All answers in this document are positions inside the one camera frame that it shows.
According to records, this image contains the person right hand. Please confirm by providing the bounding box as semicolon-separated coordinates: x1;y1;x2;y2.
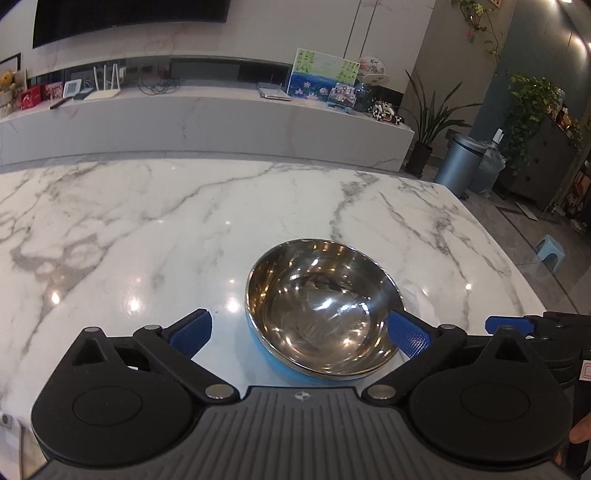
569;413;591;444

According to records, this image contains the grey metal trash bin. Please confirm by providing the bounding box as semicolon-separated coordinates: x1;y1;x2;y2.
434;134;488;198

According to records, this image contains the marble tv cabinet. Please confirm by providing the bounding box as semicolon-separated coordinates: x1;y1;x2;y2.
1;87;415;172

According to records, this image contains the small blue stool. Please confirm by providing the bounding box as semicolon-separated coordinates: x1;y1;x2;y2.
534;234;566;273

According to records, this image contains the teddy bear toy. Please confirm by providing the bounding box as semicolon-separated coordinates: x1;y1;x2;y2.
0;71;16;117

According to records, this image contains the lotus painting board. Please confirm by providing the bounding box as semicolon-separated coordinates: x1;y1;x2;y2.
287;48;360;102

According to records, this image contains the black television screen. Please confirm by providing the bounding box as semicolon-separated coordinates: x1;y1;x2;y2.
32;0;230;48

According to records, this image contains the white wifi router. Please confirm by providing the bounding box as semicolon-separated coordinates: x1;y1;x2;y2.
84;63;121;101

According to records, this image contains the red gift box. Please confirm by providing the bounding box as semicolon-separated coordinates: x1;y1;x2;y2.
19;85;45;110

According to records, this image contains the grey drawer cabinet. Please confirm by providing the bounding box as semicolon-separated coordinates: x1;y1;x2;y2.
497;117;577;210

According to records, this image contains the grey set-top box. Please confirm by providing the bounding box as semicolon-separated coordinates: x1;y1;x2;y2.
256;83;291;102

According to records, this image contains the white digital clock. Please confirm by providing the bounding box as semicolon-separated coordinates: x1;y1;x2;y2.
62;79;82;98

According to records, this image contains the blue steel bowl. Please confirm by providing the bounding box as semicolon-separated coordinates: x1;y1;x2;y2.
245;239;404;380

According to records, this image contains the potted green plant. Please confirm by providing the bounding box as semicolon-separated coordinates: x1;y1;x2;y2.
400;71;480;179

